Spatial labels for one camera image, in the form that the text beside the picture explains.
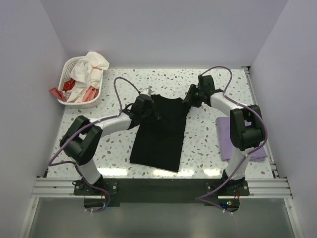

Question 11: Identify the black t shirt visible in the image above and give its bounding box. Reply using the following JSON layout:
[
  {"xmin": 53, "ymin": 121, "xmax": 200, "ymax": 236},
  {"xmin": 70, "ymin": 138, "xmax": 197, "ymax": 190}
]
[{"xmin": 129, "ymin": 95, "xmax": 191, "ymax": 173}]

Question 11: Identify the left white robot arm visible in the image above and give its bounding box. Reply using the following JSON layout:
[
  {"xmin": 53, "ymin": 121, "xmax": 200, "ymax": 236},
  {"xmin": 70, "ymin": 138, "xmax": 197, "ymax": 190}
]
[{"xmin": 60, "ymin": 93, "xmax": 158, "ymax": 194}]

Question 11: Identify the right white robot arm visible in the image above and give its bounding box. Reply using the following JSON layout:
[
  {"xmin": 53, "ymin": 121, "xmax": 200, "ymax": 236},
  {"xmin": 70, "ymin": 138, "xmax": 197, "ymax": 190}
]
[{"xmin": 183, "ymin": 75, "xmax": 267, "ymax": 195}]

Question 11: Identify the pink red garment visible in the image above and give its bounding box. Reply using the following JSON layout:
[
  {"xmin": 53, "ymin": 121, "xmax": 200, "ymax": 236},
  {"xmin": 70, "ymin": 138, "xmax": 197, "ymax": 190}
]
[{"xmin": 49, "ymin": 79, "xmax": 99, "ymax": 103}]

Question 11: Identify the folded purple t shirt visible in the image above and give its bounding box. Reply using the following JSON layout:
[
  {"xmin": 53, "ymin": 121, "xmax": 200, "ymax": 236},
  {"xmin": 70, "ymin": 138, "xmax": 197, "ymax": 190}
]
[{"xmin": 215, "ymin": 117, "xmax": 268, "ymax": 162}]

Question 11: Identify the white t shirt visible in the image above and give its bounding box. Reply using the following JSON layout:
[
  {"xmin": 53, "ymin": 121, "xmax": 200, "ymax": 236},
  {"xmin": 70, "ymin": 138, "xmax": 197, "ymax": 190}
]
[{"xmin": 65, "ymin": 52, "xmax": 109, "ymax": 103}]

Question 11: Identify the white laundry basket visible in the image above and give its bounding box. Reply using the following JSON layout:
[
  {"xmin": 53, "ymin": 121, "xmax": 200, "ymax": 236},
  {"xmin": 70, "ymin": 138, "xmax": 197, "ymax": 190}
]
[{"xmin": 57, "ymin": 56, "xmax": 104, "ymax": 109}]

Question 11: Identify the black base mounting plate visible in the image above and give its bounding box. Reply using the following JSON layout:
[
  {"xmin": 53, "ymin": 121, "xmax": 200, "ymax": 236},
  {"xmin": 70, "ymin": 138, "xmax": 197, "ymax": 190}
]
[{"xmin": 72, "ymin": 178, "xmax": 250, "ymax": 212}]

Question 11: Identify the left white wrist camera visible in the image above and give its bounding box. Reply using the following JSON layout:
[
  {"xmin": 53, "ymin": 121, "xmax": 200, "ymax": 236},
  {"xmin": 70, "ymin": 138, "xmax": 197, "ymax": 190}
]
[{"xmin": 140, "ymin": 88, "xmax": 152, "ymax": 97}]

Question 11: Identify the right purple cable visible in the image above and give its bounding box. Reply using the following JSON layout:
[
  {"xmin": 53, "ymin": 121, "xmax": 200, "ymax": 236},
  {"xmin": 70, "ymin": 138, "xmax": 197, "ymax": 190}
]
[{"xmin": 195, "ymin": 65, "xmax": 268, "ymax": 205}]

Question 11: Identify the purple cable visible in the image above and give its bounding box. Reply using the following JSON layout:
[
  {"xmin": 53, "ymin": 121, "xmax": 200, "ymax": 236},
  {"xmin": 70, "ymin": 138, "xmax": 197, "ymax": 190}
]
[
  {"xmin": 47, "ymin": 77, "xmax": 147, "ymax": 206},
  {"xmin": 195, "ymin": 65, "xmax": 268, "ymax": 205}
]

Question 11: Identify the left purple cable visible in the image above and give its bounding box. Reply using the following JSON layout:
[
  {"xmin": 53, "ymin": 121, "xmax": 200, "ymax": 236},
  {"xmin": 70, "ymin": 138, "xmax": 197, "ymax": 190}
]
[{"xmin": 47, "ymin": 77, "xmax": 147, "ymax": 206}]

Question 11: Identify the aluminium frame rail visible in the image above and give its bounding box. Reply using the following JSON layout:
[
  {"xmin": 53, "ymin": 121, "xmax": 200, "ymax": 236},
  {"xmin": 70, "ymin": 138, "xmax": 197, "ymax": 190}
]
[{"xmin": 31, "ymin": 178, "xmax": 293, "ymax": 198}]

